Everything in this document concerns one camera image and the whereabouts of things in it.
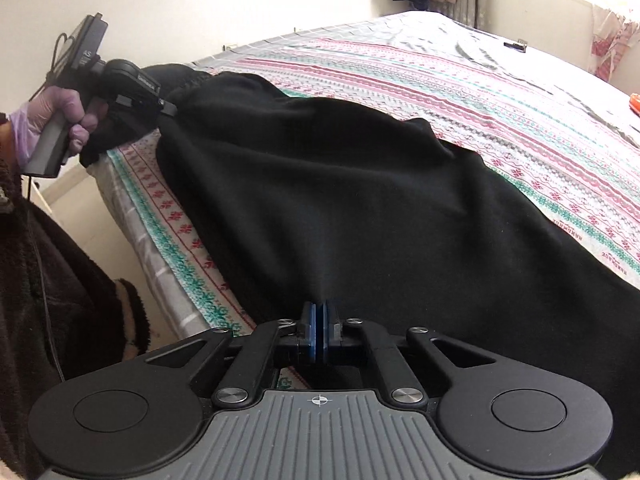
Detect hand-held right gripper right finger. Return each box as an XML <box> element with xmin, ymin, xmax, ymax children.
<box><xmin>320</xmin><ymin>300</ymin><xmax>499</xmax><ymax>406</ymax></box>

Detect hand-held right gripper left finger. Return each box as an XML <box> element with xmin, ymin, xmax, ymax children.
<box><xmin>145</xmin><ymin>302</ymin><xmax>321</xmax><ymax>409</ymax></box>

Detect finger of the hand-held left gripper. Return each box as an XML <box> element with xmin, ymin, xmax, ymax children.
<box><xmin>114</xmin><ymin>92</ymin><xmax>179</xmax><ymax>117</ymax></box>

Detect black pants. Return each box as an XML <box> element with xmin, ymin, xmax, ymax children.
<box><xmin>80</xmin><ymin>62</ymin><xmax>640</xmax><ymax>411</ymax></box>

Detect person's left forearm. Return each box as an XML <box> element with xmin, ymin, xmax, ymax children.
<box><xmin>0</xmin><ymin>112</ymin><xmax>32</xmax><ymax>211</ymax></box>

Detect person's left hand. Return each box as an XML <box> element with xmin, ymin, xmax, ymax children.
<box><xmin>10</xmin><ymin>85</ymin><xmax>109</xmax><ymax>167</ymax></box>

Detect patterned striped bed cover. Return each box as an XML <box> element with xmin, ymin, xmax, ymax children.
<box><xmin>107</xmin><ymin>35</ymin><xmax>640</xmax><ymax>391</ymax></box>

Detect pink patterned hanging cloth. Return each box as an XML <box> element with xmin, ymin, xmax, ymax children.
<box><xmin>589</xmin><ymin>2</ymin><xmax>640</xmax><ymax>82</ymax></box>

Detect black cable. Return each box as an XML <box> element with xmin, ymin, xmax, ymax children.
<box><xmin>24</xmin><ymin>32</ymin><xmax>69</xmax><ymax>383</ymax></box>

